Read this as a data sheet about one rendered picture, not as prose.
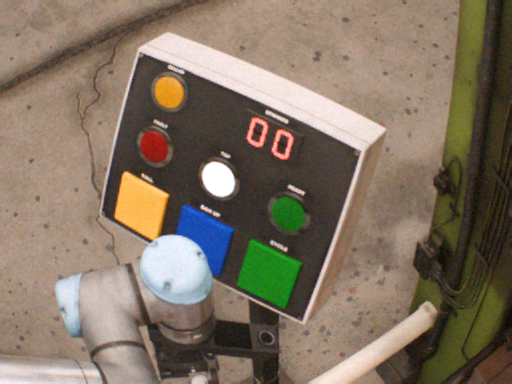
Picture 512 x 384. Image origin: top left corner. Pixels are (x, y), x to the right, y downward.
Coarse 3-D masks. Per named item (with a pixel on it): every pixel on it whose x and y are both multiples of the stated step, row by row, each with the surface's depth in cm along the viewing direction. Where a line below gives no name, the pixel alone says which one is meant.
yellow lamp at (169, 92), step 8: (160, 80) 159; (168, 80) 158; (160, 88) 159; (168, 88) 159; (176, 88) 158; (160, 96) 160; (168, 96) 159; (176, 96) 159; (168, 104) 160; (176, 104) 159
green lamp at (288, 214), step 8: (280, 200) 158; (288, 200) 157; (280, 208) 158; (288, 208) 157; (296, 208) 157; (280, 216) 158; (288, 216) 158; (296, 216) 157; (304, 216) 157; (280, 224) 159; (288, 224) 158; (296, 224) 158
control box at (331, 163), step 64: (192, 64) 157; (128, 128) 165; (192, 128) 160; (256, 128) 155; (320, 128) 151; (384, 128) 156; (192, 192) 164; (256, 192) 159; (320, 192) 155; (320, 256) 158
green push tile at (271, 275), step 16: (256, 256) 162; (272, 256) 161; (288, 256) 161; (256, 272) 163; (272, 272) 162; (288, 272) 161; (256, 288) 164; (272, 288) 163; (288, 288) 162; (288, 304) 164
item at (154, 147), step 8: (144, 136) 164; (152, 136) 163; (160, 136) 162; (144, 144) 164; (152, 144) 163; (160, 144) 163; (144, 152) 165; (152, 152) 164; (160, 152) 163; (152, 160) 164; (160, 160) 164
